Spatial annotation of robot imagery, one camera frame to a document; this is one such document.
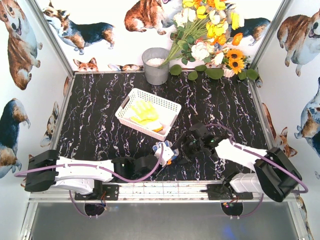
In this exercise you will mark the artificial flower bouquet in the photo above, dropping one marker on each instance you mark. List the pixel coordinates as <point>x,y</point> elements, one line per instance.
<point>209,31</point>

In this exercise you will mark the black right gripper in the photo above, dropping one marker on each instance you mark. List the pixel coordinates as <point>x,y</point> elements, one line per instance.
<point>186,146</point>

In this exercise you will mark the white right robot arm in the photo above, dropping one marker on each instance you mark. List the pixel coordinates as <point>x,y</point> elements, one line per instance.
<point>272,173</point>

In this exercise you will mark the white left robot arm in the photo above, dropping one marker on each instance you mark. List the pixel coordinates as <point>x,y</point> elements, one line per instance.
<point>49,170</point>

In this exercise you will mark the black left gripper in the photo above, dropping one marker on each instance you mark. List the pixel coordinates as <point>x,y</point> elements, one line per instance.
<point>158,164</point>

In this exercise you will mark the orange dotted work glove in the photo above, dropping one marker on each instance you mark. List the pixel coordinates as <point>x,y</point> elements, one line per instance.
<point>146,115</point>

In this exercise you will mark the white plastic storage basket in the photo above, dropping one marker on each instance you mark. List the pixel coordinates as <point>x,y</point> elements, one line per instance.
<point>168,112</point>

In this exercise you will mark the grey metal bucket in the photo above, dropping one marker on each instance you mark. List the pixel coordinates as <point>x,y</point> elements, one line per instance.
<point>156,69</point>

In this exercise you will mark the blue dotted work glove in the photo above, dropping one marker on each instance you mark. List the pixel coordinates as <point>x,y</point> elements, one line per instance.
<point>166,152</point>

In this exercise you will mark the aluminium front rail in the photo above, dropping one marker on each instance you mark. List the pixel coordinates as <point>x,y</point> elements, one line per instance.
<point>147,191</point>

